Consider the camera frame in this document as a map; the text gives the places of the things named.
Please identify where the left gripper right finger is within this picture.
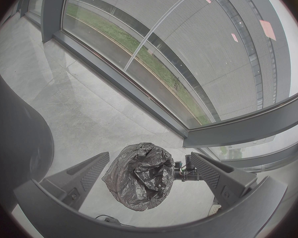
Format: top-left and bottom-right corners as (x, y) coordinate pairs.
(190, 152), (258, 210)

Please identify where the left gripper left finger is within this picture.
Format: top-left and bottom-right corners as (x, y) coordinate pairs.
(40, 151), (111, 211)

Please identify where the black plastic bag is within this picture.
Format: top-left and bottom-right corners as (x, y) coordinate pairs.
(101, 142), (176, 212)

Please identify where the dark grey round chair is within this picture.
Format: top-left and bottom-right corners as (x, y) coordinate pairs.
(0, 55), (55, 208)

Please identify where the window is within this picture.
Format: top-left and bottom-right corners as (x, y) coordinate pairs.
(15, 0), (298, 174)

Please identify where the black cable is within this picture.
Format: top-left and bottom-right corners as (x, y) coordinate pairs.
(96, 215), (136, 227)

